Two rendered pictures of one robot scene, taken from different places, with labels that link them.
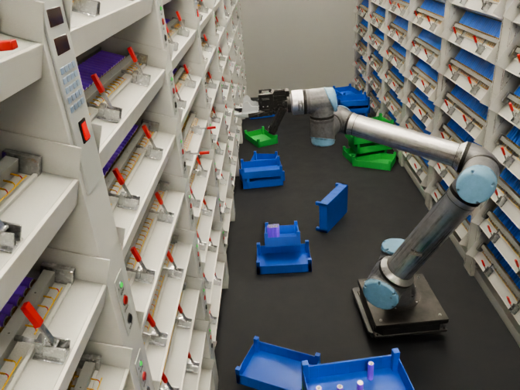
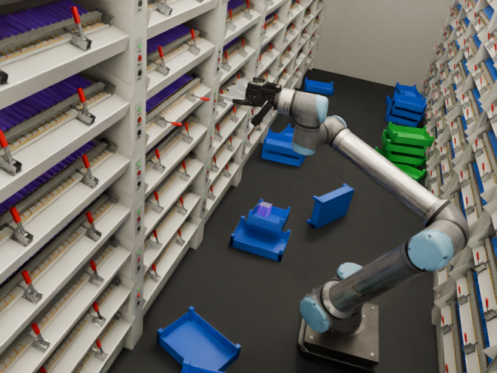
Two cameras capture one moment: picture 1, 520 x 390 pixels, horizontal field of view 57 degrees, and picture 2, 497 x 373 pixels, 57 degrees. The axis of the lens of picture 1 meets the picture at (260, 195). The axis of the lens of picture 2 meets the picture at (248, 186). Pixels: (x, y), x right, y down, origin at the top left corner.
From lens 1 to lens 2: 42 cm
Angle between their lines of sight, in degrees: 10
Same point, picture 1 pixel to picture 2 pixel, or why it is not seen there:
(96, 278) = not seen: outside the picture
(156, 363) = (16, 319)
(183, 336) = (87, 292)
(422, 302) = (362, 334)
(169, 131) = (125, 97)
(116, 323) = not seen: outside the picture
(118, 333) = not seen: outside the picture
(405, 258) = (345, 291)
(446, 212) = (393, 266)
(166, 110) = (125, 75)
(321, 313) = (267, 306)
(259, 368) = (183, 337)
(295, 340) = (229, 322)
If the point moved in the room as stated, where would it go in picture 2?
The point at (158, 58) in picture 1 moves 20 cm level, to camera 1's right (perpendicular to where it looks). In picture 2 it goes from (124, 22) to (196, 38)
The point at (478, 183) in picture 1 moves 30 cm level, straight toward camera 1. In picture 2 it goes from (430, 250) to (383, 301)
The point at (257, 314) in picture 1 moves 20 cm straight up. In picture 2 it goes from (208, 284) to (212, 254)
